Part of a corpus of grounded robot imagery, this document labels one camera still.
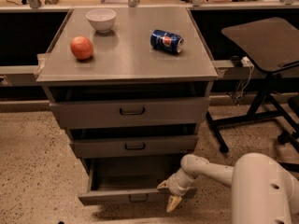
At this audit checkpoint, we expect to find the black tilted stand table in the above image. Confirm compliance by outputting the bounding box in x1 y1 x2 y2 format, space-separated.
206 17 299 153

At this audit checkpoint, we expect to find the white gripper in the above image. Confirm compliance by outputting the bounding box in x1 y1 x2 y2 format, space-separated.
157 168 196 213

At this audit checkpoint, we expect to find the grey bottom drawer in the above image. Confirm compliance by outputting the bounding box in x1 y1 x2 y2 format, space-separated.
78 154 183 205

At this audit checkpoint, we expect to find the grey drawer cabinet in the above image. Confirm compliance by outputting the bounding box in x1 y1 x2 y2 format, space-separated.
36 6 219 175

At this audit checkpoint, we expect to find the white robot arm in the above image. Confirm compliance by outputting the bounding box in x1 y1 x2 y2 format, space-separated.
158 153 299 224

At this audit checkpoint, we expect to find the white bowl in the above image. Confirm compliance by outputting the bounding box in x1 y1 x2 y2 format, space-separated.
86 8 116 33

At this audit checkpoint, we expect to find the red apple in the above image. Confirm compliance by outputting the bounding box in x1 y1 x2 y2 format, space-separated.
70 36 93 60

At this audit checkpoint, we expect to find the grey top drawer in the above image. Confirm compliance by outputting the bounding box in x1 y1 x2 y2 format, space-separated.
50 97 210 129

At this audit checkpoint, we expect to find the black office chair base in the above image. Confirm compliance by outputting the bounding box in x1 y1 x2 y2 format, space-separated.
277 93 299 173

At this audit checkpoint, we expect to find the white power plug with cables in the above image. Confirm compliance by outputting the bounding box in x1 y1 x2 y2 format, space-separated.
231 56 255 105

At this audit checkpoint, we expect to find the grey middle drawer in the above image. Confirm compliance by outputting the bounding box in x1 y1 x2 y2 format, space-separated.
70 135 197 159

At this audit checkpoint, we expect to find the grey drawer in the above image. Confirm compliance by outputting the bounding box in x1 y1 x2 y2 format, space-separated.
50 97 210 129
70 135 197 159
78 154 183 205

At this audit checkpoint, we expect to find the blue pepsi can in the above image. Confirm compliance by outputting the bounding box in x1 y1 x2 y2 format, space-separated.
150 30 184 54

